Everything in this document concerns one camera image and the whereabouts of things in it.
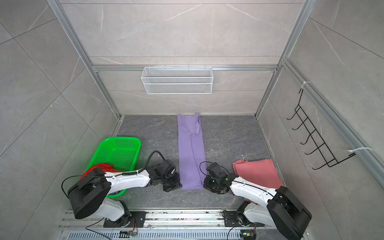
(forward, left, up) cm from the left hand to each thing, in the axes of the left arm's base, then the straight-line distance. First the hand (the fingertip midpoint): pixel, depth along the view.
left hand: (184, 183), depth 83 cm
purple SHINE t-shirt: (+12, -5, -3) cm, 13 cm away
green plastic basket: (+22, +41, -2) cm, 46 cm away
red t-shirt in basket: (+11, +48, 0) cm, 49 cm away
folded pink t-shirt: (+4, -46, +2) cm, 46 cm away
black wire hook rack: (+9, -62, +31) cm, 70 cm away
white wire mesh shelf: (+61, +4, +27) cm, 67 cm away
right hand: (0, -11, -2) cm, 11 cm away
